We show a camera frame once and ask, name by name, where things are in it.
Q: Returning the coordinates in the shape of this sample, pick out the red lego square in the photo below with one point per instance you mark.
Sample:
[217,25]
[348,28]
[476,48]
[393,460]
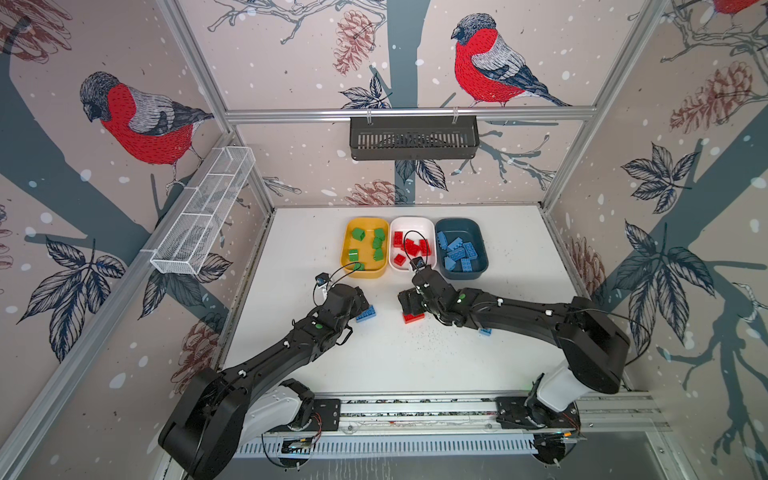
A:
[425,248]

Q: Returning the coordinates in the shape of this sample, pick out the black hanging wire basket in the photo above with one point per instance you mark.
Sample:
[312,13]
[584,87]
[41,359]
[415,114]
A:
[395,138]

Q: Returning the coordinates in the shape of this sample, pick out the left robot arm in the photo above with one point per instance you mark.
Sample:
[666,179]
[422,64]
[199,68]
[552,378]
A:
[204,430]

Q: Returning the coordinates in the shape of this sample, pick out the yellow plastic bin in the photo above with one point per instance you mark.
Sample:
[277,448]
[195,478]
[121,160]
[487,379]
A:
[373,269]

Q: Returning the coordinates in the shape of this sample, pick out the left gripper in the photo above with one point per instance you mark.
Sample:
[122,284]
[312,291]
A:
[363,302]

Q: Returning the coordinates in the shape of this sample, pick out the white mesh wall shelf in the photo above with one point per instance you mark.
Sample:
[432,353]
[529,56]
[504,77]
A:
[193,233]

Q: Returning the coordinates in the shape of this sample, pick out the aluminium front rail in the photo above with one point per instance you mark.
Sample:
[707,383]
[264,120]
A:
[474,413]

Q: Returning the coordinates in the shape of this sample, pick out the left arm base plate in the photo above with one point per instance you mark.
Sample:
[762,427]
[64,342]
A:
[317,415]

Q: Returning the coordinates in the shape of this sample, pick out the white plastic bin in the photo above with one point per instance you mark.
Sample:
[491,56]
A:
[411,237]

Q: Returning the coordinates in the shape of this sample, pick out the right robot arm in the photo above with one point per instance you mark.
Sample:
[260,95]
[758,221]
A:
[594,347]

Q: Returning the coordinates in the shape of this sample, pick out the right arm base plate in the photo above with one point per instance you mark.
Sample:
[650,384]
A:
[521,413]

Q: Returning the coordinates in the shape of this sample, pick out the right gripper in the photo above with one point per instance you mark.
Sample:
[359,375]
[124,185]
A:
[412,294]

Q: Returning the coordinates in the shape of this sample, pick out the dark teal plastic bin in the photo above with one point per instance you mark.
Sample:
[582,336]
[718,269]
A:
[469,231]

